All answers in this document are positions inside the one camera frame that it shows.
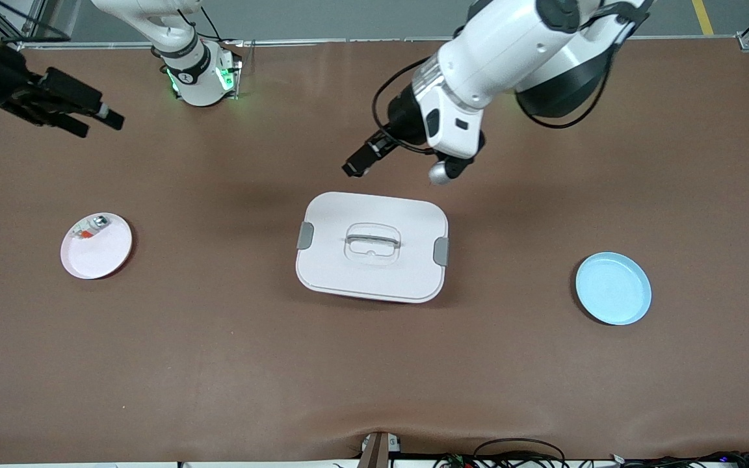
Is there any white lidded storage box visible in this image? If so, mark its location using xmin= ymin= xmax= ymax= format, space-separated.
xmin=295 ymin=191 xmax=449 ymax=304

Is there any pink round plate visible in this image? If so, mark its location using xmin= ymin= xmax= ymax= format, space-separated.
xmin=60 ymin=212 xmax=133 ymax=280

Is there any brown table mat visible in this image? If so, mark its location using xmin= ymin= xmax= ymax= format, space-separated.
xmin=0 ymin=38 xmax=749 ymax=463

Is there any light blue round plate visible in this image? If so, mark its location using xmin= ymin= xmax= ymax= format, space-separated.
xmin=575 ymin=252 xmax=652 ymax=326

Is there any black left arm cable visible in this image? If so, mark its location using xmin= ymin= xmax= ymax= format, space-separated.
xmin=373 ymin=6 xmax=651 ymax=157

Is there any brown and white bracket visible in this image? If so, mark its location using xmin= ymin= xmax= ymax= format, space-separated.
xmin=356 ymin=431 xmax=402 ymax=468

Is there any black looped cable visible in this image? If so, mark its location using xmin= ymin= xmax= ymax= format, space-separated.
xmin=472 ymin=438 xmax=567 ymax=468

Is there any black cable tangle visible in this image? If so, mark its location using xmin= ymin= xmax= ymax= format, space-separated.
xmin=609 ymin=450 xmax=749 ymax=468

